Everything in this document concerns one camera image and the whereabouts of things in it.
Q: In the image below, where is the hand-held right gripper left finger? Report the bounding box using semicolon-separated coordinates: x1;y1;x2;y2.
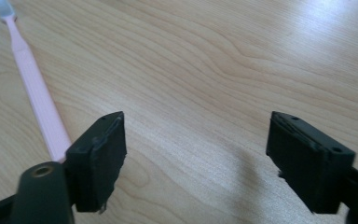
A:
65;110;128;215

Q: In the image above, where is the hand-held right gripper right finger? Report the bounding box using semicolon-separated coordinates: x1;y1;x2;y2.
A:
265;110;356;215

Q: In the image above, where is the pink toothbrush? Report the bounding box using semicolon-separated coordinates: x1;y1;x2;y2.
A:
0;0;73;163

